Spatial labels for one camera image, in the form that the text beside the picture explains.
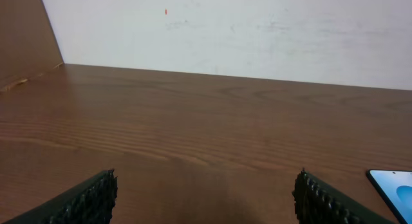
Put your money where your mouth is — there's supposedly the wooden side panel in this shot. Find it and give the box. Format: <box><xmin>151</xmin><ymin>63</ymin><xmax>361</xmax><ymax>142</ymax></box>
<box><xmin>1</xmin><ymin>0</ymin><xmax>63</xmax><ymax>93</ymax></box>

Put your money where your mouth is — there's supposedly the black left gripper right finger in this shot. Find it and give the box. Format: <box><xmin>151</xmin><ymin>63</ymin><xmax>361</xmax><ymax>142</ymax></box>
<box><xmin>292</xmin><ymin>169</ymin><xmax>393</xmax><ymax>224</ymax></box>

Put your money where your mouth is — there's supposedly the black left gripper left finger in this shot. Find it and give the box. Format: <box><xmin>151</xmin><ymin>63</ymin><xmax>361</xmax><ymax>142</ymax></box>
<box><xmin>4</xmin><ymin>169</ymin><xmax>118</xmax><ymax>224</ymax></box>

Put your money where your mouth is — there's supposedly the blue screen Galaxy smartphone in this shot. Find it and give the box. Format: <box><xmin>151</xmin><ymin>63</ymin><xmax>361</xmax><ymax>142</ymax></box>
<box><xmin>366</xmin><ymin>169</ymin><xmax>411</xmax><ymax>224</ymax></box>

